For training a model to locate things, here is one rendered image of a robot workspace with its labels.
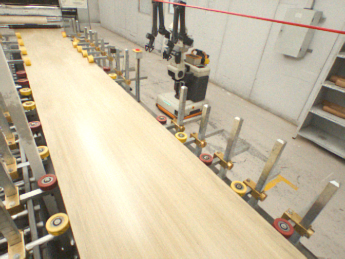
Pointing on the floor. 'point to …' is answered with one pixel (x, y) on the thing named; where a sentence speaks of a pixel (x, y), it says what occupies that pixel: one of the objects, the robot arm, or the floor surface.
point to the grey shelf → (329, 122)
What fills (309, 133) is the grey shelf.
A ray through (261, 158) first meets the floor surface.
